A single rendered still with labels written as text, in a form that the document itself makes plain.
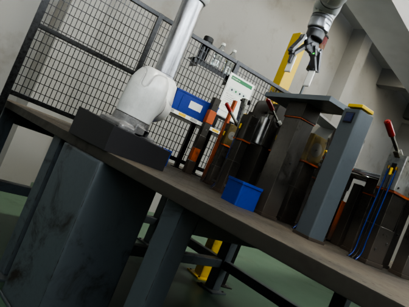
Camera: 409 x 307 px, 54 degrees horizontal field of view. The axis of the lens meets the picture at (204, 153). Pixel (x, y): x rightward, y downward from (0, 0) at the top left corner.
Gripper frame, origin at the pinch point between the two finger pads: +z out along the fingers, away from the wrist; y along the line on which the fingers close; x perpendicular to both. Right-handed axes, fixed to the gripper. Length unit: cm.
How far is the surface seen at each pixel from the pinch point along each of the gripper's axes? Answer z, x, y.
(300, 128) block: 21.6, -15.4, -4.8
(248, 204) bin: 55, -13, -12
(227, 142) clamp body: 32, 52, 25
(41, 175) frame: 80, 66, -56
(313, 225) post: 52, -40, -10
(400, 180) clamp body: 29, -52, 5
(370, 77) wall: -234, 340, 557
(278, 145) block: 30.1, -9.2, -5.3
